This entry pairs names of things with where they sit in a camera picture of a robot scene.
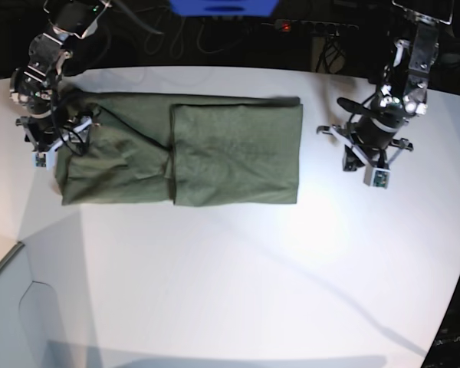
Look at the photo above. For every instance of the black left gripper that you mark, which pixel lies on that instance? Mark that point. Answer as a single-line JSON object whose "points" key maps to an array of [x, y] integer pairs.
{"points": [[372, 136]]}

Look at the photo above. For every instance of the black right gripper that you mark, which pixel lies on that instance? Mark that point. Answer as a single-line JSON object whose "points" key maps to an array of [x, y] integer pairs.
{"points": [[41, 130]]}

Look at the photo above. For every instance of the green t-shirt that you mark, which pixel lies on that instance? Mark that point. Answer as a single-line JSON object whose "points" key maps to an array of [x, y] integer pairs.
{"points": [[193, 150]]}

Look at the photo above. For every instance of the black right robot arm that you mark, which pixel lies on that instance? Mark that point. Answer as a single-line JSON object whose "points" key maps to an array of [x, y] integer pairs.
{"points": [[35, 85]]}

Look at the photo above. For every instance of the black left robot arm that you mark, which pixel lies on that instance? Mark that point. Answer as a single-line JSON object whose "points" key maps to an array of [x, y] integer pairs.
{"points": [[401, 92]]}

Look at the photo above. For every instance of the black power strip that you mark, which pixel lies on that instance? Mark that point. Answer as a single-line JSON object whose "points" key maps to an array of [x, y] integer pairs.
{"points": [[312, 28]]}

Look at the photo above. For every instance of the blue plastic box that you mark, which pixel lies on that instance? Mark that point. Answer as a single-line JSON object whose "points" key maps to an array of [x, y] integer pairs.
{"points": [[206, 8]]}

